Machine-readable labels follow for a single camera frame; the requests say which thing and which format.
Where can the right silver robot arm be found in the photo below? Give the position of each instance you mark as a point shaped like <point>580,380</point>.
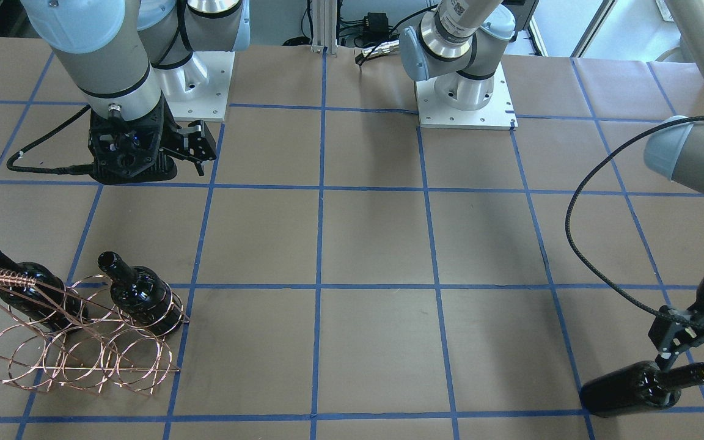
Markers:
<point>132,61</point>

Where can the copper wire wine basket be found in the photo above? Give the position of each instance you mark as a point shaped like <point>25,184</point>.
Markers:
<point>108,348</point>

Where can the dark bottle in basket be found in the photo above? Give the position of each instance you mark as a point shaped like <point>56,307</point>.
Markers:
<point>33,301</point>
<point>141,295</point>

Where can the dark bottle in basket far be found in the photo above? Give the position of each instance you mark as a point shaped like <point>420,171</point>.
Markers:
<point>33,301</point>

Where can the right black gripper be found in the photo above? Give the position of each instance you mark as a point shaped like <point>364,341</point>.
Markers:
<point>195,142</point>

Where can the dark glass wine bottle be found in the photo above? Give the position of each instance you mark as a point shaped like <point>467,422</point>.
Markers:
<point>639,388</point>

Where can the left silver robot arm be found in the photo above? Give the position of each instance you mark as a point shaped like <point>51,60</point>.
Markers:
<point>465,40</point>

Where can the dark bottle in basket near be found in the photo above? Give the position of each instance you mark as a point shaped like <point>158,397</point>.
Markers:
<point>141,295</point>

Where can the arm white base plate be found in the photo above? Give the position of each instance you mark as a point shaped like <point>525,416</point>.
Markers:
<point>200,88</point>
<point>455,102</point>

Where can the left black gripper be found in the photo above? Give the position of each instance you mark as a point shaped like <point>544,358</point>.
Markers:
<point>676,333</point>

